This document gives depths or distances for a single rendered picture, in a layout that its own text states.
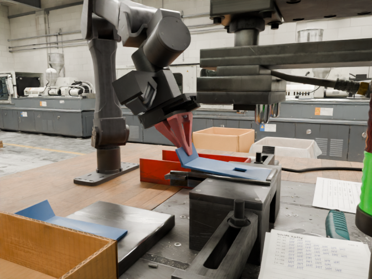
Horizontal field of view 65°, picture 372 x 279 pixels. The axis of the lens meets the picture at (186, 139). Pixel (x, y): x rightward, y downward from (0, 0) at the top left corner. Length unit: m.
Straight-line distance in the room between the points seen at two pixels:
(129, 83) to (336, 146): 4.63
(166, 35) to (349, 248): 0.36
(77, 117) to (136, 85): 6.95
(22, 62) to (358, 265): 12.36
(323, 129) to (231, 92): 4.56
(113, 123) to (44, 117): 7.58
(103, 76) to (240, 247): 0.57
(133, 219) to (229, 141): 2.31
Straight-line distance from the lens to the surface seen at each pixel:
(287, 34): 7.01
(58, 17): 11.04
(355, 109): 4.90
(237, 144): 2.75
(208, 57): 0.44
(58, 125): 7.91
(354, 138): 4.94
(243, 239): 0.31
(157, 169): 0.71
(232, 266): 0.27
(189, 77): 5.54
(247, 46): 0.42
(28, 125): 8.90
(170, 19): 0.48
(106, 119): 0.74
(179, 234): 0.48
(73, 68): 10.39
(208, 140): 2.83
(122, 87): 0.45
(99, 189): 0.70
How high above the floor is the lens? 1.12
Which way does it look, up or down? 9 degrees down
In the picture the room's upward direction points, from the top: straight up
